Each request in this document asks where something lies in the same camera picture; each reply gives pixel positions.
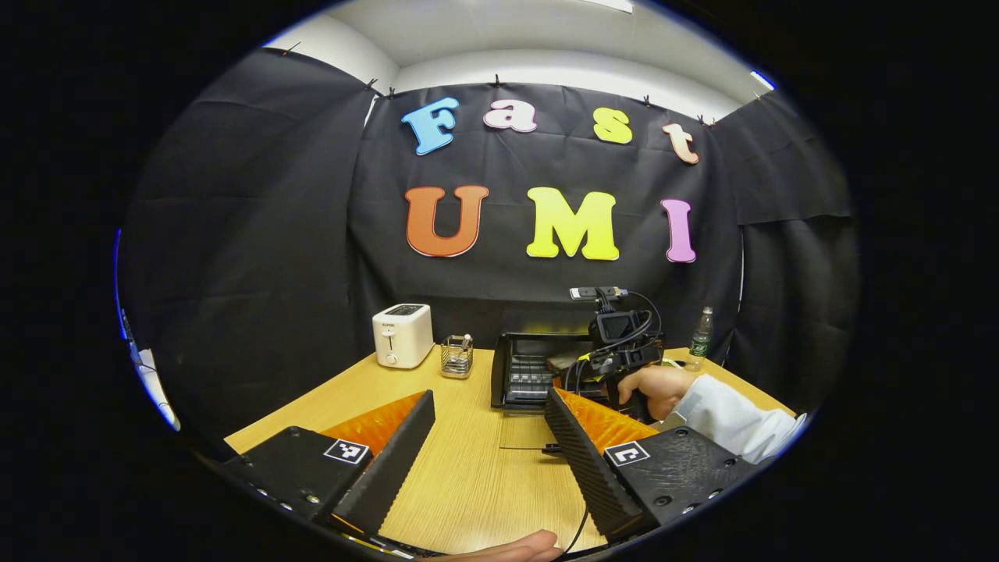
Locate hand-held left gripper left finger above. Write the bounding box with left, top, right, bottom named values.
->
left=219, top=389, right=436, bottom=538

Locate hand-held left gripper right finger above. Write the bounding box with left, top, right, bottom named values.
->
left=544, top=386, right=762, bottom=542

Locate sandwich with green lettuce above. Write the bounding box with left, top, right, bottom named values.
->
left=546, top=353, right=594, bottom=377

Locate black electric oven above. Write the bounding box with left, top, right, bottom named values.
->
left=489, top=332, right=666, bottom=412

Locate clear plastic water bottle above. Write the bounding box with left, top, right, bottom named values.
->
left=690, top=306, right=715, bottom=372

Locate white toaster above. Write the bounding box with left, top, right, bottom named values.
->
left=372, top=304, right=435, bottom=370

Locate black backdrop cloth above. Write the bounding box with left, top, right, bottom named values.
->
left=117, top=47, right=859, bottom=461

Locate black cable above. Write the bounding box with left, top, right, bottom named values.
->
left=562, top=506, right=590, bottom=557

